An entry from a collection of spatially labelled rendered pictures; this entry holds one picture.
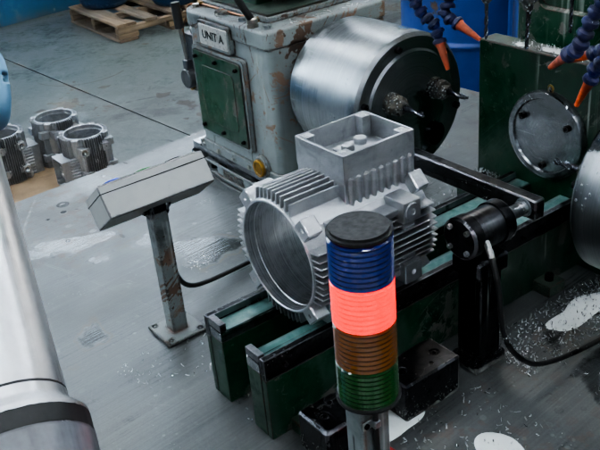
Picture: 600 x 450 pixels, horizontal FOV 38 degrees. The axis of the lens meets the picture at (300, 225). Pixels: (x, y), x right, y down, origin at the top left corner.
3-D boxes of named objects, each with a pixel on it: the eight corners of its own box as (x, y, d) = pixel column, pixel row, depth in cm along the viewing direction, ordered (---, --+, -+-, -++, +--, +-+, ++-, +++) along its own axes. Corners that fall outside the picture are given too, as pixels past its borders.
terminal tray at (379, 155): (364, 156, 123) (362, 109, 120) (417, 179, 116) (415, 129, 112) (297, 184, 117) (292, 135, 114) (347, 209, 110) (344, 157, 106)
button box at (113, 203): (200, 193, 133) (186, 162, 134) (216, 179, 127) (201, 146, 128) (98, 232, 125) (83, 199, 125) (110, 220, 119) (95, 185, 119)
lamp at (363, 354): (369, 329, 86) (367, 292, 84) (411, 356, 82) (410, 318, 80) (322, 355, 83) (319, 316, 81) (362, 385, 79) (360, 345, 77)
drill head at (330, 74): (349, 108, 184) (342, -11, 172) (478, 156, 158) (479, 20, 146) (252, 143, 172) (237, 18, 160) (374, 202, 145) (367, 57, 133)
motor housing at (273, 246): (351, 239, 134) (344, 125, 125) (440, 287, 120) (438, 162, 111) (244, 289, 124) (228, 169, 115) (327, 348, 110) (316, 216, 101)
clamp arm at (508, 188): (546, 215, 119) (417, 162, 138) (548, 195, 118) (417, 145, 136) (529, 223, 117) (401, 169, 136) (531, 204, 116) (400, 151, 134)
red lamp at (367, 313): (367, 292, 84) (365, 252, 82) (410, 318, 80) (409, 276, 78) (319, 316, 81) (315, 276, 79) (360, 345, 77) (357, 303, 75)
